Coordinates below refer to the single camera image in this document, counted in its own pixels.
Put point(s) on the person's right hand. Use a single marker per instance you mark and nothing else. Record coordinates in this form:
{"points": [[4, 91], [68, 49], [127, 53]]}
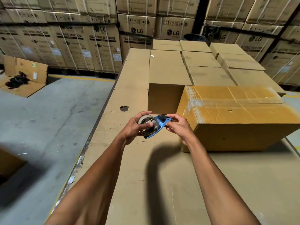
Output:
{"points": [[182, 130]]}

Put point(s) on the person's left hand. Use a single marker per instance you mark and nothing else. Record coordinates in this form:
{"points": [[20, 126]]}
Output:
{"points": [[131, 131]]}

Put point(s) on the person's left thumb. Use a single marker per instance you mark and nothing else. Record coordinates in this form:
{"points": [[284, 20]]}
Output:
{"points": [[145, 126]]}

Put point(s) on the person's right thumb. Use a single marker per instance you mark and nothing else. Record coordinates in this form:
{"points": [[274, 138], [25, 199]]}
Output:
{"points": [[170, 128]]}

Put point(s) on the clear packing tape roll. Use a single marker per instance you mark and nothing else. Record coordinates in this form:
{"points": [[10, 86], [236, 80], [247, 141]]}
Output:
{"points": [[150, 131]]}

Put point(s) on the blue tape dispenser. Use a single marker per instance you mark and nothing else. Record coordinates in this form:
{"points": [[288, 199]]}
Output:
{"points": [[161, 124]]}

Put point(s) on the person's right forearm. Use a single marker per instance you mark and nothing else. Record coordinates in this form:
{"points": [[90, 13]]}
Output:
{"points": [[218, 185]]}

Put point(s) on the person's left forearm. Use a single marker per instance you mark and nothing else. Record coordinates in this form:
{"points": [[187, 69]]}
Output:
{"points": [[93, 187]]}

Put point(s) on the tall plain cardboard box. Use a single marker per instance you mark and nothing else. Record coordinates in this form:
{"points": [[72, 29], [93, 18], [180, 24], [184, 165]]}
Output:
{"points": [[166, 86]]}

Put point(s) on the large flat cardboard sheet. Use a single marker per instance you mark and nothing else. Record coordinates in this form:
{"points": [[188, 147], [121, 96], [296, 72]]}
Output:
{"points": [[168, 180]]}

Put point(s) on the large taped cardboard box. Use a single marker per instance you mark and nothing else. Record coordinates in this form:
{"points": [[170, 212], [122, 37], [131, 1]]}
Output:
{"points": [[239, 114]]}

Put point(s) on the group of small cardboard boxes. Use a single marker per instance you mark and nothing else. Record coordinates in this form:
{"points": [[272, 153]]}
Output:
{"points": [[211, 60]]}

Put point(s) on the dark plastic bin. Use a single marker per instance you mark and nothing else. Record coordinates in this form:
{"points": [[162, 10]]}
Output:
{"points": [[194, 37]]}

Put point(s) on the stack of printed appliance cartons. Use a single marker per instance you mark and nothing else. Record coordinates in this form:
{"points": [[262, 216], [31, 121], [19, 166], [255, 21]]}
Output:
{"points": [[70, 32]]}

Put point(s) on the folded cardboard sheet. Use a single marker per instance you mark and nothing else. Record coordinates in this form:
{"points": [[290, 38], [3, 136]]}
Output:
{"points": [[25, 77]]}

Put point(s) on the pile of black gloves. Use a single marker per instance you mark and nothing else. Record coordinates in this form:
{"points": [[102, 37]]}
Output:
{"points": [[16, 81]]}

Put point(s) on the brown cardboard box corner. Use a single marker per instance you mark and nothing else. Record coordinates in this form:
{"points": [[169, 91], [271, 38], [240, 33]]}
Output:
{"points": [[9, 162]]}

